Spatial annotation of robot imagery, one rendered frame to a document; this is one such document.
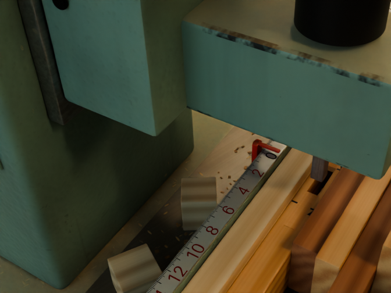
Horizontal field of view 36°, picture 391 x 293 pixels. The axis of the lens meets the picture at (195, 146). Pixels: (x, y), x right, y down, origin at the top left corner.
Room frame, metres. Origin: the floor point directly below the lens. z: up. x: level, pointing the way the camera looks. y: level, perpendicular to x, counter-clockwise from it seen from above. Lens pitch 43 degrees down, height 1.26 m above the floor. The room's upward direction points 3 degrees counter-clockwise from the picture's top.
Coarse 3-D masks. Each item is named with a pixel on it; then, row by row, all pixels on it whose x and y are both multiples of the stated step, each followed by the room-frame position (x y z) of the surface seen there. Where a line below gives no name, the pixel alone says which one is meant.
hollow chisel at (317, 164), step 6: (312, 162) 0.30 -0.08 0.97; (318, 162) 0.29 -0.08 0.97; (324, 162) 0.29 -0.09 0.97; (312, 168) 0.30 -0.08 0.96; (318, 168) 0.29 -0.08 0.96; (324, 168) 0.29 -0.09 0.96; (312, 174) 0.30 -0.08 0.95; (318, 174) 0.29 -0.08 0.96; (324, 174) 0.29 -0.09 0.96; (318, 180) 0.29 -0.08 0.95
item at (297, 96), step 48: (240, 0) 0.34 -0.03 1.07; (288, 0) 0.33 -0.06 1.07; (192, 48) 0.31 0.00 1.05; (240, 48) 0.29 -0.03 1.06; (288, 48) 0.28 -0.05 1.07; (336, 48) 0.28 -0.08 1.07; (384, 48) 0.28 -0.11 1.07; (192, 96) 0.32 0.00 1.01; (240, 96) 0.29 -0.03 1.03; (288, 96) 0.28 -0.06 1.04; (336, 96) 0.26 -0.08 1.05; (384, 96) 0.24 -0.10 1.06; (288, 144) 0.27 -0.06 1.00; (336, 144) 0.26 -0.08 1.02; (384, 144) 0.24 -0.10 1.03
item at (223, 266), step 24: (288, 168) 0.31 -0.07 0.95; (264, 192) 0.28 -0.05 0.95; (288, 192) 0.28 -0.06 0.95; (240, 216) 0.26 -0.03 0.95; (264, 216) 0.26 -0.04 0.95; (240, 240) 0.24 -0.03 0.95; (216, 264) 0.23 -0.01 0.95; (240, 264) 0.23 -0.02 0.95; (192, 288) 0.21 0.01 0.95; (216, 288) 0.21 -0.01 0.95
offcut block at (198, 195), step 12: (192, 180) 0.41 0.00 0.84; (204, 180) 0.40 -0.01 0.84; (192, 192) 0.39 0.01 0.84; (204, 192) 0.39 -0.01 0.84; (192, 204) 0.38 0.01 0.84; (204, 204) 0.38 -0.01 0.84; (216, 204) 0.38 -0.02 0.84; (192, 216) 0.38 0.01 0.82; (204, 216) 0.38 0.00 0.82; (192, 228) 0.38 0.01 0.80
